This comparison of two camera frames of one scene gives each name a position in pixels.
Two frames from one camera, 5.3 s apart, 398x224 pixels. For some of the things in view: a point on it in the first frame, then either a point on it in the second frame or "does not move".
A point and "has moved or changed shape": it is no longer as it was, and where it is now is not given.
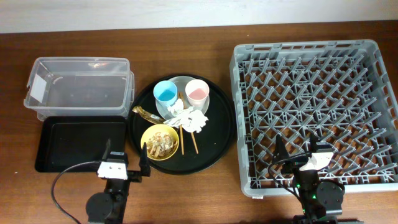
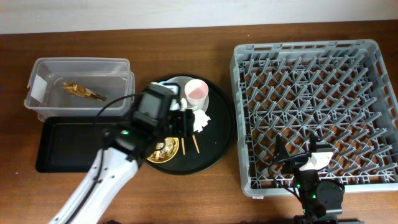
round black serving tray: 214,142 does not move
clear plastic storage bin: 79,86 does not move
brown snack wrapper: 149,116 has moved or changed shape
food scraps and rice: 160,145 does not move
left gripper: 143,171 → 184,121
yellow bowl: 162,142 does not move
